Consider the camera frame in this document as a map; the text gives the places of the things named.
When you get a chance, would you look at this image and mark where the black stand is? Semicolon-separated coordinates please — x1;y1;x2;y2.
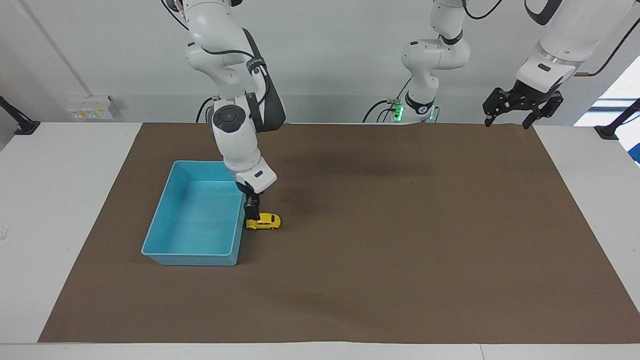
594;98;640;141
0;95;41;136

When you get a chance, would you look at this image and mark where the yellow toy beetle car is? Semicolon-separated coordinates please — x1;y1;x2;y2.
245;212;282;231

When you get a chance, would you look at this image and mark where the black cable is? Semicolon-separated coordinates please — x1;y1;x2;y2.
362;77;413;124
195;96;217;124
574;18;640;78
461;0;505;21

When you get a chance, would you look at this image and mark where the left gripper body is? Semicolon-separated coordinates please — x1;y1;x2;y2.
509;79;557;110

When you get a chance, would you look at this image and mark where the white wall socket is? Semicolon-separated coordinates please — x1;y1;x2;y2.
66;95;120;121

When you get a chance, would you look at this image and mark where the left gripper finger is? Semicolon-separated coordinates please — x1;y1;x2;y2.
482;87;521;127
522;91;565;130

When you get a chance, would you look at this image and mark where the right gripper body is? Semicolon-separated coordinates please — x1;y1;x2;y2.
236;181;262;205

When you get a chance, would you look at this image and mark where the light blue plastic bin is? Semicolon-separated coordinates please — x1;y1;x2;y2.
141;160;247;267

